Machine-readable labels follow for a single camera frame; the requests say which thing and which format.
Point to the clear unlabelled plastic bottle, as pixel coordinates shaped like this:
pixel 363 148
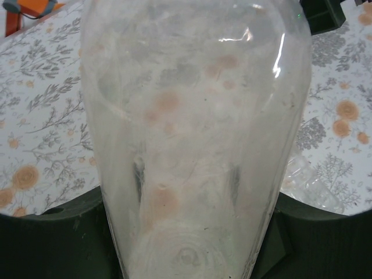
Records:
pixel 316 186

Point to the clear bottle green white label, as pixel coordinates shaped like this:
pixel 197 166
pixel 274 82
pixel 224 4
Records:
pixel 186 130

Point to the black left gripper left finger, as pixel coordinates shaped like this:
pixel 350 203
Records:
pixel 52 247

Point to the floral patterned table cover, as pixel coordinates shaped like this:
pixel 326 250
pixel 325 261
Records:
pixel 43 101

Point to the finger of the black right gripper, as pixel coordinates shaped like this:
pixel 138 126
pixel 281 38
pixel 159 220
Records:
pixel 325 17

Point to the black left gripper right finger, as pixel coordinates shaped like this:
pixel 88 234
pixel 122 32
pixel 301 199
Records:
pixel 319 247

